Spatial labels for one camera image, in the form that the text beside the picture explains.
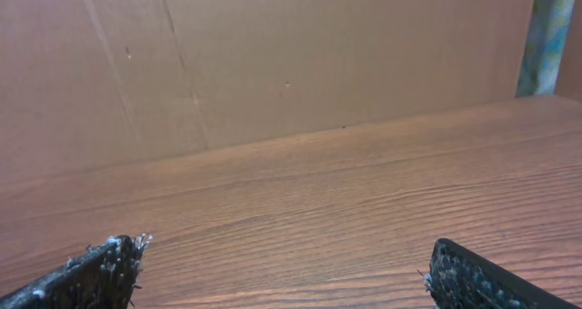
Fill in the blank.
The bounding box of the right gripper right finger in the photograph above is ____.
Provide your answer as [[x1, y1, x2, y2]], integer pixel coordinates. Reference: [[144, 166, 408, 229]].
[[423, 238, 579, 309]]

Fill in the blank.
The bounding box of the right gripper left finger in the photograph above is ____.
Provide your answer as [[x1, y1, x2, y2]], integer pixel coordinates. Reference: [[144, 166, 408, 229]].
[[1, 234, 153, 309]]

